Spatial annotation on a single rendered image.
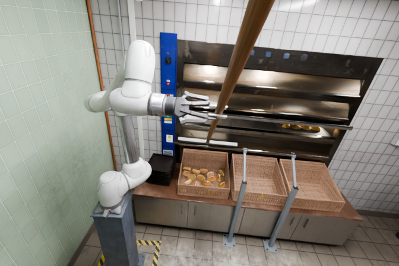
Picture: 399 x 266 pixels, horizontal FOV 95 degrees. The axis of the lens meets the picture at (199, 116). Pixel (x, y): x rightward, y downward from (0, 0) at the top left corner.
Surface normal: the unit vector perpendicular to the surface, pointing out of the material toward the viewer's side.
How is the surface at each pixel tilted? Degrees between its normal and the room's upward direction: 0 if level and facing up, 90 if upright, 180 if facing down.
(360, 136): 90
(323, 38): 90
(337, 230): 90
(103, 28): 90
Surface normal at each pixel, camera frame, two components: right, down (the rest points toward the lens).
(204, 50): -0.07, 0.44
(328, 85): -0.04, 0.11
